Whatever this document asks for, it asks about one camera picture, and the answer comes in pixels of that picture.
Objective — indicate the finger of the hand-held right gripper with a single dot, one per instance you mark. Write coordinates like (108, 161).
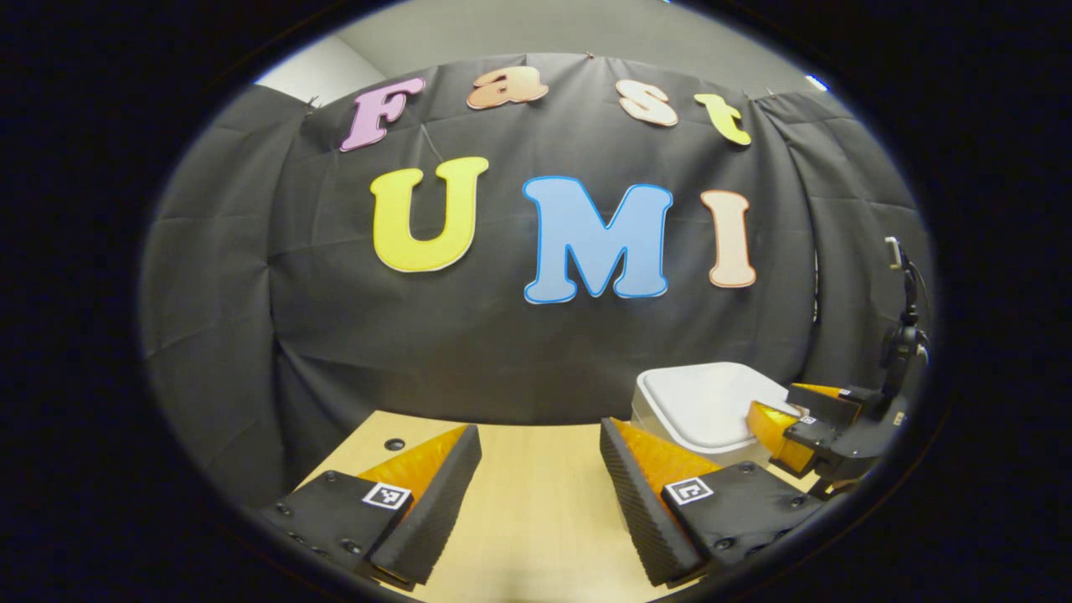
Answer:
(825, 402)
(783, 435)

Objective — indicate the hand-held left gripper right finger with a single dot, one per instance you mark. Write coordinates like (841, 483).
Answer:
(636, 511)

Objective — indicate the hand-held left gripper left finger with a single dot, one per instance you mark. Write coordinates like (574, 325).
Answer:
(444, 502)

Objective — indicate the white desktop garbage bin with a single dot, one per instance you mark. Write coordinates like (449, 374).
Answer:
(703, 402)

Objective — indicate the wooden desktop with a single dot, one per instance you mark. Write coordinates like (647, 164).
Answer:
(536, 502)

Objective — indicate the black backdrop cloth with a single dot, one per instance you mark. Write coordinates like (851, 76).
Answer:
(502, 360)

